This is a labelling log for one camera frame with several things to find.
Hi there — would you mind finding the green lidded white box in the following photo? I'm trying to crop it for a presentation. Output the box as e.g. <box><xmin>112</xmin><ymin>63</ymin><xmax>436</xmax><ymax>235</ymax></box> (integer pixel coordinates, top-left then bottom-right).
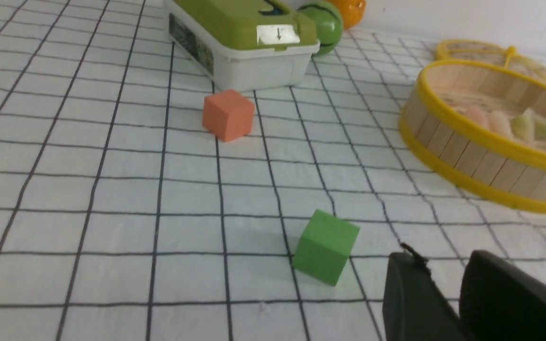
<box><xmin>162</xmin><ymin>0</ymin><xmax>320</xmax><ymax>91</ymax></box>

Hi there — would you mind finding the green foam cube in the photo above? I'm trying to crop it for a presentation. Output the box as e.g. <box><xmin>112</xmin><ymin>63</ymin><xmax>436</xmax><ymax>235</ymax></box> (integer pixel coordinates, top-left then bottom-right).
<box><xmin>292</xmin><ymin>209</ymin><xmax>360</xmax><ymax>286</ymax></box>

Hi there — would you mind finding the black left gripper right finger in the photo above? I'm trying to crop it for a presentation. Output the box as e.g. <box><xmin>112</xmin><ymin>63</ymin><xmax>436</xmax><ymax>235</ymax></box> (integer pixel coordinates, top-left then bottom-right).
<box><xmin>459</xmin><ymin>250</ymin><xmax>546</xmax><ymax>341</ymax></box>

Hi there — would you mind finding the bamboo steamer tray yellow rim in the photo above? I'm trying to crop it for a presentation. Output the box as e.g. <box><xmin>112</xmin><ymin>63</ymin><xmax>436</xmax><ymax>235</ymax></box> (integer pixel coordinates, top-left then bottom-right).
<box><xmin>399</xmin><ymin>60</ymin><xmax>546</xmax><ymax>214</ymax></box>

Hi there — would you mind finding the orange toy fruit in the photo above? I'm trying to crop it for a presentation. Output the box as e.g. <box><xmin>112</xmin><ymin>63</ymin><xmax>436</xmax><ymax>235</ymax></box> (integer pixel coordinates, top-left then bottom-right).
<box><xmin>328</xmin><ymin>0</ymin><xmax>367</xmax><ymax>30</ymax></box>

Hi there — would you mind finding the green toy ball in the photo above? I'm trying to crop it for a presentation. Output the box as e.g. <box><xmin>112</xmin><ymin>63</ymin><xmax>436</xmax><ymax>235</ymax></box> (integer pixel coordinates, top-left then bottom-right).
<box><xmin>297</xmin><ymin>0</ymin><xmax>344</xmax><ymax>57</ymax></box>

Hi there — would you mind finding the orange foam cube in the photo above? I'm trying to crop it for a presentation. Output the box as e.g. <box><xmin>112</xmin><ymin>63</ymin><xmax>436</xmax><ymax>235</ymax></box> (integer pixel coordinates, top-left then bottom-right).
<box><xmin>202</xmin><ymin>90</ymin><xmax>255</xmax><ymax>142</ymax></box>

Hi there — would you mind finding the pink dumpling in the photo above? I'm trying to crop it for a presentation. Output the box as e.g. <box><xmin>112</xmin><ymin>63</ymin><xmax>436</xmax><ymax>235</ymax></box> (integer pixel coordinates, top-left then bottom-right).
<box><xmin>486</xmin><ymin>110</ymin><xmax>515</xmax><ymax>141</ymax></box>
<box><xmin>463</xmin><ymin>106</ymin><xmax>490</xmax><ymax>130</ymax></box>

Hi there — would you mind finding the white grid tablecloth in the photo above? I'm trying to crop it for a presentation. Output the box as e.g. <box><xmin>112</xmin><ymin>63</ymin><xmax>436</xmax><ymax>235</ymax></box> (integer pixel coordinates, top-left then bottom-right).
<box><xmin>0</xmin><ymin>0</ymin><xmax>546</xmax><ymax>341</ymax></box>

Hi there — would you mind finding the bamboo steamer lid yellow rim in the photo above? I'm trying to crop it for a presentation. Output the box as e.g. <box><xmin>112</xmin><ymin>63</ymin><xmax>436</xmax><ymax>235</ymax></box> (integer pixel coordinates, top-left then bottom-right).
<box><xmin>435</xmin><ymin>39</ymin><xmax>546</xmax><ymax>84</ymax></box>

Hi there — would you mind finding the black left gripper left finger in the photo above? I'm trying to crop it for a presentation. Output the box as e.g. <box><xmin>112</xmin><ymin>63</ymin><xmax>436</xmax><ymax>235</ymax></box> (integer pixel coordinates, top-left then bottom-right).
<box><xmin>383</xmin><ymin>242</ymin><xmax>476</xmax><ymax>341</ymax></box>

